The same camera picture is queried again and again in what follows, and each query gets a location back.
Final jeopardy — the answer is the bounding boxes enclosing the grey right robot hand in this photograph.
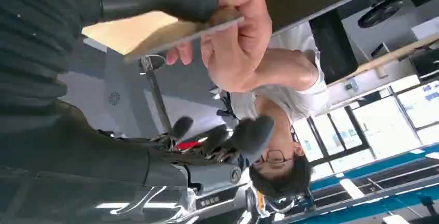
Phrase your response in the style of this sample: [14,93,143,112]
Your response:
[0,0,276,224]

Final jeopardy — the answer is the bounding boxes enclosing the person's hand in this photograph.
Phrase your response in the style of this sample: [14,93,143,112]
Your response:
[166,0,274,94]

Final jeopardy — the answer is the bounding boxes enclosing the person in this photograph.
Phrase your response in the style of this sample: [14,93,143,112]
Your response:
[214,22,333,201]

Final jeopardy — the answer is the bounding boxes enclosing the round wall vent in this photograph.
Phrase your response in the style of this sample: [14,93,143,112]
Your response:
[108,91,121,107]

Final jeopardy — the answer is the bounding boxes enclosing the ribbed grey right arm sleeve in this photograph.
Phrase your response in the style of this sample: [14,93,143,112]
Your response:
[0,0,100,117]

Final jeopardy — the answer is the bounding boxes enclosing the black pillar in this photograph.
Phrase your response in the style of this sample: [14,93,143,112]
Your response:
[309,9,359,85]

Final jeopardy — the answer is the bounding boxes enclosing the black round fan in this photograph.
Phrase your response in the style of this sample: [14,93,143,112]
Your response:
[357,0,405,29]

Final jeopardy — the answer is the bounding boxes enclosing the pale wooden beam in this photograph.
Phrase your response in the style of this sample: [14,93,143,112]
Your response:
[327,33,439,88]

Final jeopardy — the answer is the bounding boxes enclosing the black pole with round base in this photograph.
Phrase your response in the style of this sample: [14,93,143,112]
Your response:
[138,54,173,135]

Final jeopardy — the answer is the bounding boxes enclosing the black-rimmed glasses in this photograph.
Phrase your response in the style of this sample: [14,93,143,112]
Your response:
[255,148,293,165]

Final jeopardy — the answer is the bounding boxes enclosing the black-framed glass window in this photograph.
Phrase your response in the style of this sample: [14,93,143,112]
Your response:
[291,78,439,169]

